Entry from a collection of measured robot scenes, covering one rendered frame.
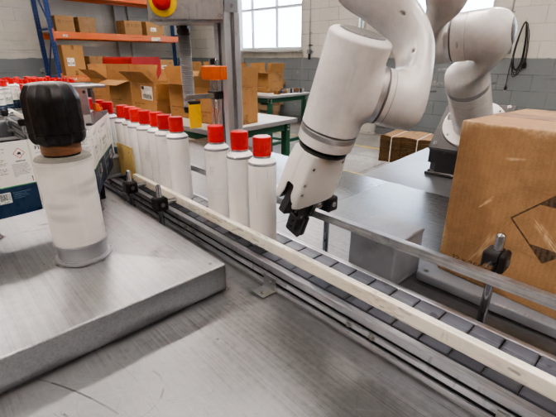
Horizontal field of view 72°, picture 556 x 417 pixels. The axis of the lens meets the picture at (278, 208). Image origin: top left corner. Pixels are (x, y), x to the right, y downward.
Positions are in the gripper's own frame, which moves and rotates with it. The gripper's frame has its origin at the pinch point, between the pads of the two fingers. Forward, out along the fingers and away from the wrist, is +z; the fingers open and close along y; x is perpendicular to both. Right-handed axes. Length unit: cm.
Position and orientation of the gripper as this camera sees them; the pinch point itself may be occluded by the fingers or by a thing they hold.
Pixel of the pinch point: (297, 222)
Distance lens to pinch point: 66.3
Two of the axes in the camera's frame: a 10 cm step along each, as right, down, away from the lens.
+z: -2.3, 7.8, 5.8
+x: 6.4, 5.7, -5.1
